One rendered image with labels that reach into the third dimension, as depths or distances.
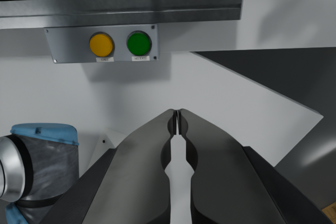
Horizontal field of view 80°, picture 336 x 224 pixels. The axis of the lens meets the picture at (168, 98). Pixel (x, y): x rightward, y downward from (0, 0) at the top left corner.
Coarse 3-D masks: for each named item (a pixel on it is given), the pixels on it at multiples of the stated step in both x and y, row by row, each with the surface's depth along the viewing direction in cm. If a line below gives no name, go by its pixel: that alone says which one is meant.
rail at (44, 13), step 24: (24, 0) 35; (48, 0) 35; (72, 0) 35; (96, 0) 35; (120, 0) 34; (144, 0) 34; (168, 0) 34; (192, 0) 34; (216, 0) 34; (240, 0) 34; (0, 24) 37; (24, 24) 37; (48, 24) 37; (72, 24) 36; (96, 24) 36
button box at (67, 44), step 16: (48, 32) 37; (64, 32) 37; (80, 32) 37; (96, 32) 37; (112, 32) 37; (128, 32) 37; (144, 32) 37; (64, 48) 38; (80, 48) 38; (112, 48) 38
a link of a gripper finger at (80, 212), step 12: (108, 156) 9; (96, 168) 8; (84, 180) 8; (96, 180) 8; (72, 192) 7; (84, 192) 7; (60, 204) 7; (72, 204) 7; (84, 204) 7; (48, 216) 6; (60, 216) 6; (72, 216) 6; (84, 216) 6
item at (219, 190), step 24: (192, 120) 11; (192, 144) 9; (216, 144) 9; (240, 144) 9; (216, 168) 8; (240, 168) 8; (192, 192) 7; (216, 192) 7; (240, 192) 7; (264, 192) 7; (192, 216) 7; (216, 216) 6; (240, 216) 6; (264, 216) 6
